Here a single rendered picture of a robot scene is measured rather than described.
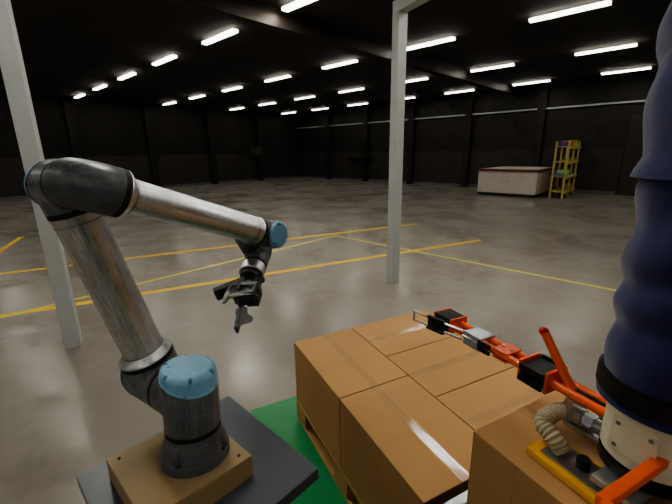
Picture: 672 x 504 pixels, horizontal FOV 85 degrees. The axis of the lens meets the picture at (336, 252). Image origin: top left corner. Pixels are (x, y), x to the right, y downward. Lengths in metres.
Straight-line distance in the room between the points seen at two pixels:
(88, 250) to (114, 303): 0.15
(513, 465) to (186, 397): 0.81
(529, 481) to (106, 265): 1.12
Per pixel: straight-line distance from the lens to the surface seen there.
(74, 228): 1.08
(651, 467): 0.96
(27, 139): 3.77
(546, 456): 1.08
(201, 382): 1.09
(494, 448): 1.09
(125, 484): 1.25
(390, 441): 1.65
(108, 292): 1.12
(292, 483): 1.24
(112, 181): 0.95
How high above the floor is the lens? 1.65
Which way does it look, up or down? 15 degrees down
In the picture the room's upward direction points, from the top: 1 degrees counter-clockwise
